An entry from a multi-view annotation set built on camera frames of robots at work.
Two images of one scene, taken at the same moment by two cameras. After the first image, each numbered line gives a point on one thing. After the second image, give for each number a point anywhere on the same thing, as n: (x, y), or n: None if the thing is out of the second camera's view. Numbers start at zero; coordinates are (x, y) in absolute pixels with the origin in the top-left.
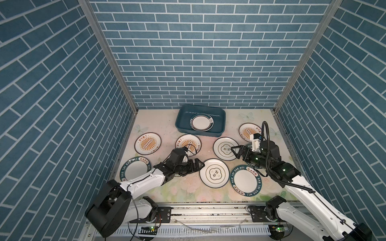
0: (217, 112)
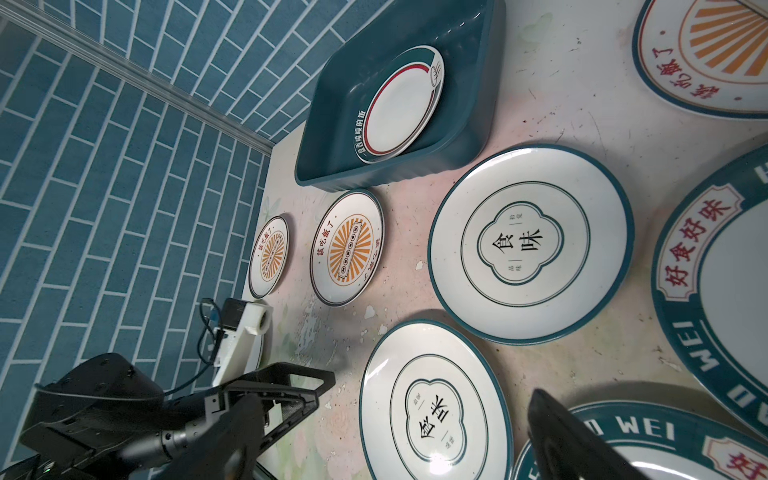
0: (470, 35)
